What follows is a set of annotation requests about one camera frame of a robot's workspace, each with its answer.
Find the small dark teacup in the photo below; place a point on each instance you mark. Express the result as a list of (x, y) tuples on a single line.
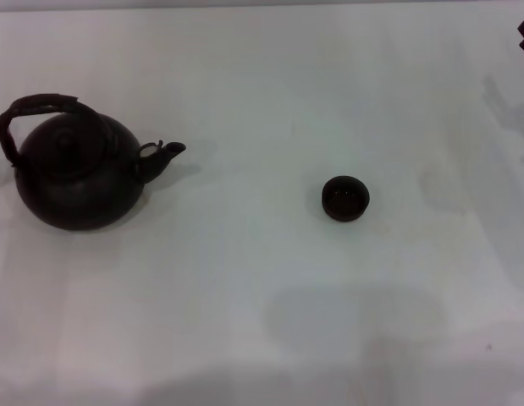
[(345, 199)]

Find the dark cast iron teapot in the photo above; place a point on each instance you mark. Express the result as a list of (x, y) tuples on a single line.
[(79, 190)]

